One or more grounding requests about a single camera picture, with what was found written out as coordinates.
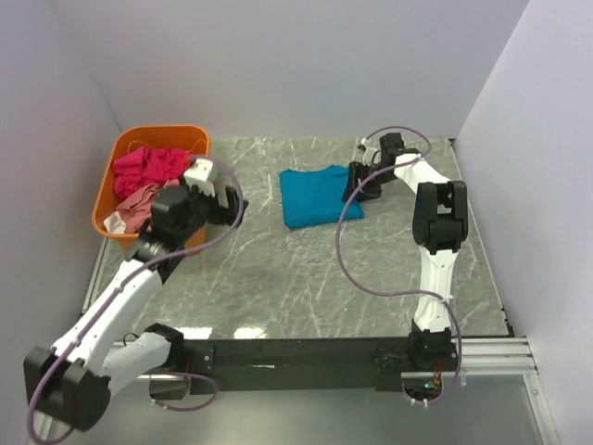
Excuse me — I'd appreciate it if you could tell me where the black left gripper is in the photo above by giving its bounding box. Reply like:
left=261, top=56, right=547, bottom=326
left=176, top=172, right=247, bottom=243

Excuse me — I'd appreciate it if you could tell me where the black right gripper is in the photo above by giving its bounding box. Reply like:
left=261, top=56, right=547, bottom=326
left=342, top=161, right=396, bottom=204

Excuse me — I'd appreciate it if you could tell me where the blue t shirt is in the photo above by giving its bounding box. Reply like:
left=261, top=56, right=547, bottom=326
left=279, top=165, right=348, bottom=230

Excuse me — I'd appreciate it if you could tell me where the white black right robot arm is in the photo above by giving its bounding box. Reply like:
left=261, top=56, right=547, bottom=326
left=342, top=132, right=469, bottom=370

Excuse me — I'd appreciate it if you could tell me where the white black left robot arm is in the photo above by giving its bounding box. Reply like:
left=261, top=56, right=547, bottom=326
left=23, top=184, right=246, bottom=431

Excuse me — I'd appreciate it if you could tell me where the orange plastic laundry basket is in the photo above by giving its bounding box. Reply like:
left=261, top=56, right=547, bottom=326
left=92, top=124, right=211, bottom=250

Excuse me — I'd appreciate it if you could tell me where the dusty pink t shirt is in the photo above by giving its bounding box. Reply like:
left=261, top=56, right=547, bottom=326
left=109, top=184, right=162, bottom=235

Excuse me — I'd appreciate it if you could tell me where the magenta t shirt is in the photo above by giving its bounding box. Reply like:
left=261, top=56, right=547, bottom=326
left=112, top=146, right=190, bottom=199

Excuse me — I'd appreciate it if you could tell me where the white cloth in basket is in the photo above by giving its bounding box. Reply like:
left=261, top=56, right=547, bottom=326
left=103, top=211, right=127, bottom=235

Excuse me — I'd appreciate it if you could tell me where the black base crossbeam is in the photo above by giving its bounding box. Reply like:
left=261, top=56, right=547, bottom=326
left=164, top=334, right=460, bottom=395

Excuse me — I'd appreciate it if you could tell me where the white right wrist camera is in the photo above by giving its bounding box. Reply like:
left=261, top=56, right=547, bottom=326
left=358, top=138, right=382, bottom=167

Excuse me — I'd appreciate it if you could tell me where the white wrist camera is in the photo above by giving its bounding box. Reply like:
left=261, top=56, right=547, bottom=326
left=183, top=158, right=218, bottom=197
left=358, top=138, right=382, bottom=167

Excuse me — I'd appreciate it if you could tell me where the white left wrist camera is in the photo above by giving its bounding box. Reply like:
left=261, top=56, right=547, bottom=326
left=183, top=158, right=218, bottom=197

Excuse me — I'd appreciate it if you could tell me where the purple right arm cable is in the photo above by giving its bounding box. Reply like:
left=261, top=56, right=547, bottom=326
left=335, top=124, right=463, bottom=404

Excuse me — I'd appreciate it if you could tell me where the aluminium frame rail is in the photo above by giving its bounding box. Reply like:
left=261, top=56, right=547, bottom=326
left=25, top=231, right=564, bottom=445

